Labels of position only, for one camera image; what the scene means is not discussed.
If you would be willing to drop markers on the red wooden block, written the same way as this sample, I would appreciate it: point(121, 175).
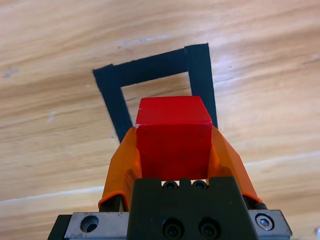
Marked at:
point(172, 140)

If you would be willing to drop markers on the black tape square outline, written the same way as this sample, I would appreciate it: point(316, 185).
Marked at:
point(200, 75)

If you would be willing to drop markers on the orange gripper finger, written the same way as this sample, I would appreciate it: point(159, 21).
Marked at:
point(230, 165)
point(120, 170)

